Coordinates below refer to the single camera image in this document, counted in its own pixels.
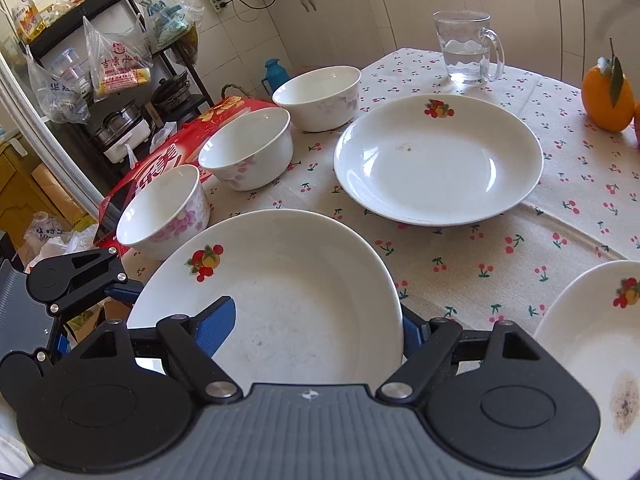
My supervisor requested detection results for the black metal shelf rack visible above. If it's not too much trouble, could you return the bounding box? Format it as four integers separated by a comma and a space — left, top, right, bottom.
24, 0, 212, 163

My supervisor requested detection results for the orange with green leaf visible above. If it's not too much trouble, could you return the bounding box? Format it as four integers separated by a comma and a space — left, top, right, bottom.
580, 37, 636, 134

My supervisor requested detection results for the clear plastic bag with containers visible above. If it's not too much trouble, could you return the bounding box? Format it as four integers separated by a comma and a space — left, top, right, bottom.
25, 49, 92, 125

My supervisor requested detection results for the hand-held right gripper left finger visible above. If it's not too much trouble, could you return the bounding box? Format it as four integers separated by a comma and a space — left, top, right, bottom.
75, 296, 241, 404

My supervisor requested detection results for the clear plastic bag blue print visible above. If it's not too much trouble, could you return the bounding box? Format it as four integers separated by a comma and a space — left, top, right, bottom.
127, 0, 206, 55

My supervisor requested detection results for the glass mug with water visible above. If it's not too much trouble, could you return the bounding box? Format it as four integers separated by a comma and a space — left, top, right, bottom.
432, 9, 506, 86

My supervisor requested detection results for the clear plastic bag red print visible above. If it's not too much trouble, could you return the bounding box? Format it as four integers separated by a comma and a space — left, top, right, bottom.
82, 12, 154, 102

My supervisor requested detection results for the yellow snack packet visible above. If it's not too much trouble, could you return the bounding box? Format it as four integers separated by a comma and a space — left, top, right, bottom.
12, 0, 42, 42

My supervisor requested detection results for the white electric steamer pot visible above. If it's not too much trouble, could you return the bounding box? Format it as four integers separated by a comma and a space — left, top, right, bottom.
92, 99, 151, 164

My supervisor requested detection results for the crumpled white plastic bag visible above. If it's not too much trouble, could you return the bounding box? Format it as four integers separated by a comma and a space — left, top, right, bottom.
22, 211, 101, 263

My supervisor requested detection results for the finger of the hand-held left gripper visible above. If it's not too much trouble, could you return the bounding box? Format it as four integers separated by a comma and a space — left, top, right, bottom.
49, 246, 145, 314
36, 332, 71, 367

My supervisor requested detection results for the blue thermos bottle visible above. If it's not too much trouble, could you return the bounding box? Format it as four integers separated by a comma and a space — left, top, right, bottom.
263, 58, 289, 97

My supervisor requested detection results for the white bowl with pink flowers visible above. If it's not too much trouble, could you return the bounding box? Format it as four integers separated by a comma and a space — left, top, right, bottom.
198, 107, 294, 192
115, 163, 210, 261
272, 65, 362, 134

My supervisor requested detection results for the white kitchen cabinet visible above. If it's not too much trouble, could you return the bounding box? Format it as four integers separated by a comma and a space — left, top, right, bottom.
252, 0, 640, 92

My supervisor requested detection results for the black cooking pan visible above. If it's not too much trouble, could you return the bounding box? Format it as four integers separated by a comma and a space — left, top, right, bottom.
150, 72, 195, 117

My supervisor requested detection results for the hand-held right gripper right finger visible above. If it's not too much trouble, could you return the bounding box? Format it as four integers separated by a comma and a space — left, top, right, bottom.
377, 304, 547, 404

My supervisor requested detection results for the red printed carton box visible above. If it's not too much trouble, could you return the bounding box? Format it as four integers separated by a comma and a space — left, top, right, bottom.
94, 95, 282, 252

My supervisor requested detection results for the cherry print tablecloth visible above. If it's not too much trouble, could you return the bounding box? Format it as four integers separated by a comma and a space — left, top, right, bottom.
120, 47, 640, 356

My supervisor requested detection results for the white plate with fruit print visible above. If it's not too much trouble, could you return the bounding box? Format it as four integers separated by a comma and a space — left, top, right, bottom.
532, 260, 640, 463
126, 208, 404, 402
333, 93, 544, 227

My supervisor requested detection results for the yellow wooden furniture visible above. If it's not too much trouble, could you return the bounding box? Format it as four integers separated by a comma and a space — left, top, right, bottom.
0, 147, 96, 243

